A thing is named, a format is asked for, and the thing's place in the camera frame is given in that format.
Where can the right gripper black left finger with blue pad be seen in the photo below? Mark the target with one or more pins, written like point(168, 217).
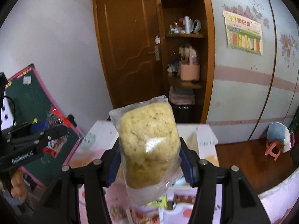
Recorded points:
point(59, 203)

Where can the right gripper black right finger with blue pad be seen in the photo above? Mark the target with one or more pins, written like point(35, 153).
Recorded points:
point(239, 203)

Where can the clear bag of nuts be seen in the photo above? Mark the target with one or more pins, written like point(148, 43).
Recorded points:
point(57, 129)

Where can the clear-wrapped yellow rice cake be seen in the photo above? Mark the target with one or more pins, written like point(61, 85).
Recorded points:
point(149, 146)

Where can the left hand of person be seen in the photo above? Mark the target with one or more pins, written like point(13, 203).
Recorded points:
point(18, 189)

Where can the pink bed sheet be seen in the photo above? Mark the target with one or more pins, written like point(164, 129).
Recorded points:
point(279, 200)

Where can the pink plastic stool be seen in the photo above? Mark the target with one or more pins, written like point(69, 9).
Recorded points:
point(274, 149)

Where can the green yellow snack packet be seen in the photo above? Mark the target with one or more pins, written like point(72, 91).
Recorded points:
point(161, 202)

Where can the white plastic storage bin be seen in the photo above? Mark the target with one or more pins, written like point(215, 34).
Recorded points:
point(201, 139)

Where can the blue white cushion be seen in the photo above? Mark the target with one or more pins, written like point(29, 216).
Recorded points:
point(279, 132)

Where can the folded cloth stack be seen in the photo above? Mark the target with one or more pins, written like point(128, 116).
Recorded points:
point(181, 96)

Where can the pale wardrobe with floral doors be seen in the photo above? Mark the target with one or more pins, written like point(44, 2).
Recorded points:
point(252, 91)

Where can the pink basket on shelf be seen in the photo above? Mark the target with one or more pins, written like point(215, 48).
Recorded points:
point(189, 67)

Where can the brown wooden door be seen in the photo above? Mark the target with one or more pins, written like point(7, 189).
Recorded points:
point(126, 32)

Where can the wooden corner shelf unit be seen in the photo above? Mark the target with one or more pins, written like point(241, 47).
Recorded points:
point(189, 23)

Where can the green chalkboard pink frame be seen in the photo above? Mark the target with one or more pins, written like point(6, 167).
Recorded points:
point(33, 103)

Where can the colourful paper wall chart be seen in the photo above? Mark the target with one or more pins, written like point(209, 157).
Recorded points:
point(243, 33)

